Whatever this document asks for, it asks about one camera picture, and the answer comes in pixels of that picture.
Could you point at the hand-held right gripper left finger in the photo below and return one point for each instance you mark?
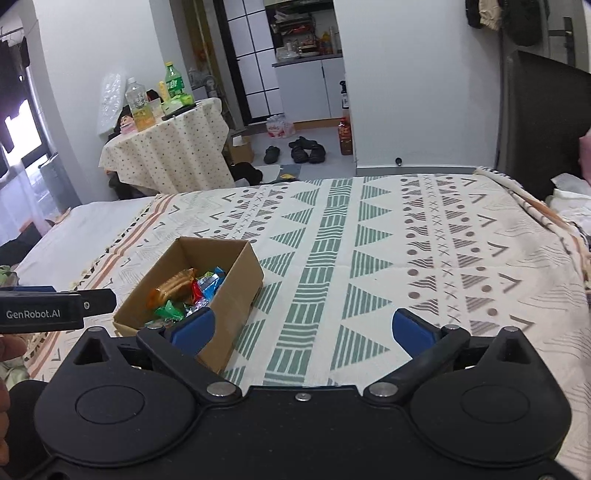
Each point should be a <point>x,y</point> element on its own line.
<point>194,330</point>

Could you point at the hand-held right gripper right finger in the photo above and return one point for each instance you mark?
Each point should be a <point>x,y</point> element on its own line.
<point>413,330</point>

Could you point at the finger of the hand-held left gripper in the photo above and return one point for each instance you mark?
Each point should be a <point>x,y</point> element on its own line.
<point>99,302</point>

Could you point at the bright green snack packet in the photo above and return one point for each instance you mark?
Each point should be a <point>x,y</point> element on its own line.
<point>170,311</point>

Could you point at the red snack packet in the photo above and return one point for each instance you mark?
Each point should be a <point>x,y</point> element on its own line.
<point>196,293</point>

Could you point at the orange bread packet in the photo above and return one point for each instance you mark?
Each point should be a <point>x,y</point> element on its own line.
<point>171,286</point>

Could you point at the blue snack packet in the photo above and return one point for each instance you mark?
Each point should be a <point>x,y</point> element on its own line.
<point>211,282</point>

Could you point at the person's left hand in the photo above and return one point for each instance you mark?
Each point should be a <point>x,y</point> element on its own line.
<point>11,348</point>

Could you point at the white bed sheet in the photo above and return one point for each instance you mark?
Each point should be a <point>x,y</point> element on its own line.
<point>69,235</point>

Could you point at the patterned blanket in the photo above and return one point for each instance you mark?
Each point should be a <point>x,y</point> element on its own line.
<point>369,240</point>

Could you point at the grey appliance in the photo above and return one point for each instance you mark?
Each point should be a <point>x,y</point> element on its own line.
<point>54,184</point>

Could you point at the round table with dotted cloth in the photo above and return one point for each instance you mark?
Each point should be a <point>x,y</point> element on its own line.
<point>171,152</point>

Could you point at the pink toy figure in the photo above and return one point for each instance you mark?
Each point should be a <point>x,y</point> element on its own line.
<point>127,125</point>

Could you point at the small cardboard box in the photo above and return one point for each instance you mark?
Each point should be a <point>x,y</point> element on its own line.
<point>241,148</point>

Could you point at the black clothing pile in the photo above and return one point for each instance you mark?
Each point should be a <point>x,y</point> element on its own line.
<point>121,113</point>

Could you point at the black slipper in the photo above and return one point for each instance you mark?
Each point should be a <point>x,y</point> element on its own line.
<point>272,154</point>
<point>299,151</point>
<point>316,153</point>

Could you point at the clear bottle with yellow liquid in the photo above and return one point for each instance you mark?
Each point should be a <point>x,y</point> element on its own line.
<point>139,108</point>

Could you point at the white bubble wrap sheet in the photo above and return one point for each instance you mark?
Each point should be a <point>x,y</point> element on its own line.
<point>111,104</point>

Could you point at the red bottle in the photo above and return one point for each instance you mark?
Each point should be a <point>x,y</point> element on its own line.
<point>345,137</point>

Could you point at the white clothes pile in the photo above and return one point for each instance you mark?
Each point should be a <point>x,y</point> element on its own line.
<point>570,198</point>

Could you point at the pink bottle pack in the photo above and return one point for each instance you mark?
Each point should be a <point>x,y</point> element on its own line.
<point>280,127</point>

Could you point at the small yellow bottle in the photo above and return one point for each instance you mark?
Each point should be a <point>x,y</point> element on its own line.
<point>164,91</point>

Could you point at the green plastic bottle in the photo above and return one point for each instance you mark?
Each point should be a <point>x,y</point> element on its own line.
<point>174,82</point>

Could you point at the black chair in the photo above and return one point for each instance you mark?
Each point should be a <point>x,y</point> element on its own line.
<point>540,124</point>

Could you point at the black spray bottle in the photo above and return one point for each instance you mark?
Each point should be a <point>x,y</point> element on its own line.
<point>345,97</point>

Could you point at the pink pillow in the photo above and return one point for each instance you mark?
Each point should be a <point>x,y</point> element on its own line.
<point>586,154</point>

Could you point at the white kitchen cabinet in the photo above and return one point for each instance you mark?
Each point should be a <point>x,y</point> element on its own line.
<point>307,87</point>

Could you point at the black grid sliding door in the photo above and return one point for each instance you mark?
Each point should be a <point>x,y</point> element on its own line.
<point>251,60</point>

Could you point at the kitchen shelf rack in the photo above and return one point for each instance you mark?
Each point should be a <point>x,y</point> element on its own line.
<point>300,27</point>

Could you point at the hanging beige black garment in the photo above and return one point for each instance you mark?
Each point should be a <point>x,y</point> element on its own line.
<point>482,14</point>

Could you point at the hanging dark garment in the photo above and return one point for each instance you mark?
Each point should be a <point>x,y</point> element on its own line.
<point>524,23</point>

